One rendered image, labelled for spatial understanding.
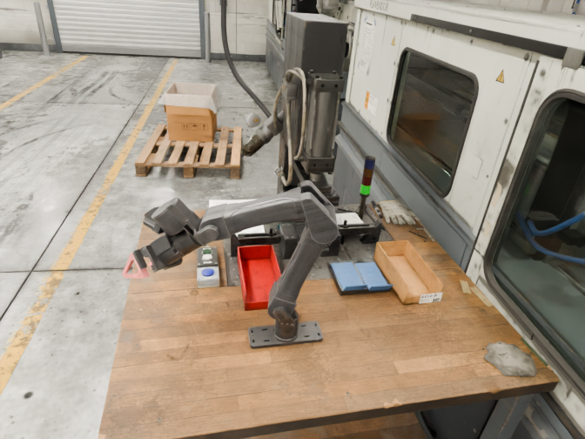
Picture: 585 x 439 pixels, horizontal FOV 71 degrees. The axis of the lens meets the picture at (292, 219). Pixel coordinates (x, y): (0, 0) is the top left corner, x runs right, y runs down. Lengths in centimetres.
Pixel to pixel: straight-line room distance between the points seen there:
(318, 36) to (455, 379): 100
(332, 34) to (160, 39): 933
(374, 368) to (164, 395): 52
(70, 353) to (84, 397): 31
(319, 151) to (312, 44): 31
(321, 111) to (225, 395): 81
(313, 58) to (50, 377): 192
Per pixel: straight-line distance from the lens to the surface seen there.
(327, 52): 131
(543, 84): 138
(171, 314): 126
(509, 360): 128
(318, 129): 127
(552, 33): 141
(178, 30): 1047
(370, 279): 138
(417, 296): 135
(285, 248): 142
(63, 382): 240
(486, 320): 141
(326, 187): 133
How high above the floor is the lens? 175
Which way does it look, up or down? 30 degrees down
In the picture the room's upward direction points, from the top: 4 degrees clockwise
